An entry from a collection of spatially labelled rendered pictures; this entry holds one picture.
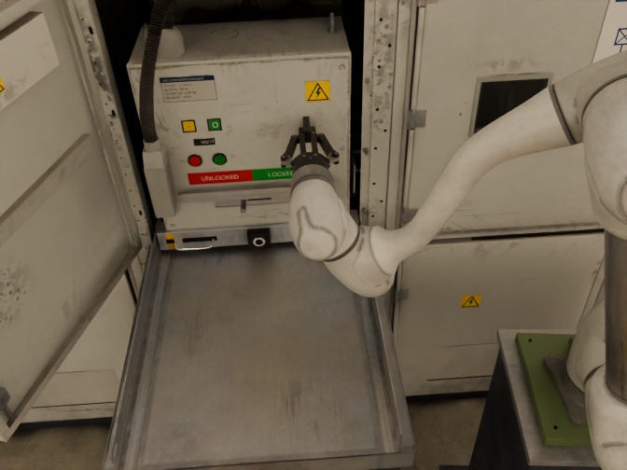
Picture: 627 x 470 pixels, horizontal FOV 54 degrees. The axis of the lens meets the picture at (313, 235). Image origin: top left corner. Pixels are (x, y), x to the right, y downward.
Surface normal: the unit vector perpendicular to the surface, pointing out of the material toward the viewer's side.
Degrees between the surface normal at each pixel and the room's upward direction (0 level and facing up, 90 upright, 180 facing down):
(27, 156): 90
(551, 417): 2
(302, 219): 34
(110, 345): 90
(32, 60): 90
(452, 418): 0
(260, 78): 90
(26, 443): 0
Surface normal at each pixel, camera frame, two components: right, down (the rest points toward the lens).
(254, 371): -0.03, -0.76
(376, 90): 0.06, 0.65
